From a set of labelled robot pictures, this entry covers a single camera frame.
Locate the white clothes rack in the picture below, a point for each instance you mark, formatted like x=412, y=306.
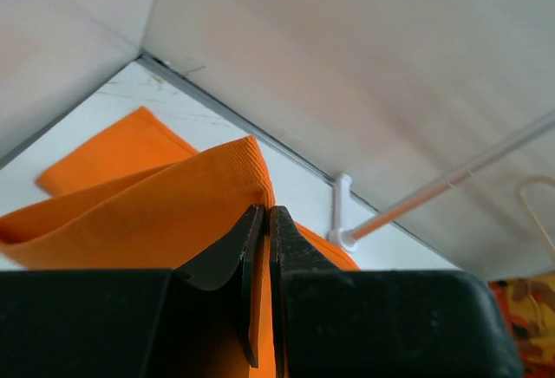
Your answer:
x=348, y=238

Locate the orange camouflage garment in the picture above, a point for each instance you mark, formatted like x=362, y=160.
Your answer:
x=527, y=304

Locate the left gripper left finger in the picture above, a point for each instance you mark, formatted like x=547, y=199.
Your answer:
x=227, y=267

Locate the orange trousers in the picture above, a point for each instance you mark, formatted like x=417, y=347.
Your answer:
x=101, y=294

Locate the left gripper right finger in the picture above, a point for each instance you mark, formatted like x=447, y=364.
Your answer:
x=294, y=262

